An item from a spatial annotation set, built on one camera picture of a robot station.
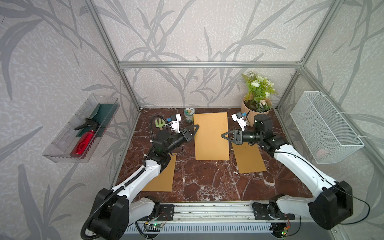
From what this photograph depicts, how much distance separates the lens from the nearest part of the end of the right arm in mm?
577

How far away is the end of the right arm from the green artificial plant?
36 cm

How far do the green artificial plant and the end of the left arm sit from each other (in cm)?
49

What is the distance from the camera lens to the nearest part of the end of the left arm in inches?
23.1

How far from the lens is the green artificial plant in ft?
3.06
